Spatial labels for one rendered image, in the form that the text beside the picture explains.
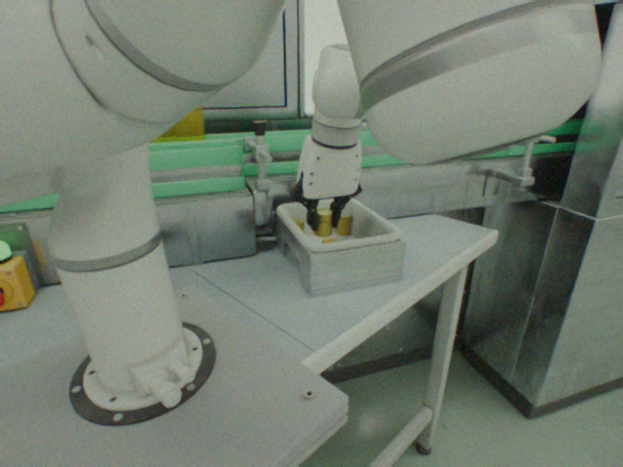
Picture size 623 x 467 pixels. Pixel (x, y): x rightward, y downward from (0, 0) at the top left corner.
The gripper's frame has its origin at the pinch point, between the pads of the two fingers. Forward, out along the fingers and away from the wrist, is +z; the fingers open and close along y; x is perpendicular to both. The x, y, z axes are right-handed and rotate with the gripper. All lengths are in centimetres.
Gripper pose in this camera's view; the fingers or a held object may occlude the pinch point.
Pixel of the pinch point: (323, 216)
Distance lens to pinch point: 70.0
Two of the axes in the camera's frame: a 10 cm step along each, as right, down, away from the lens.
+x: 3.5, 6.0, -7.2
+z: -0.9, 7.9, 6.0
